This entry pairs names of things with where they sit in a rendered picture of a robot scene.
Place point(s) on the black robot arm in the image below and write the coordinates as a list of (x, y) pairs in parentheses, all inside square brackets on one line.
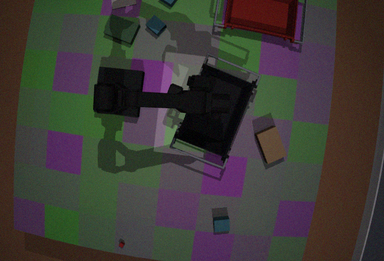
[(198, 101)]

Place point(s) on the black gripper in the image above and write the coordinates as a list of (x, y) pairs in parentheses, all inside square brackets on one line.
[(174, 89)]

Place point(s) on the brown rectangular block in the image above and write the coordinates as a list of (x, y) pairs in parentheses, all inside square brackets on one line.
[(270, 144)]

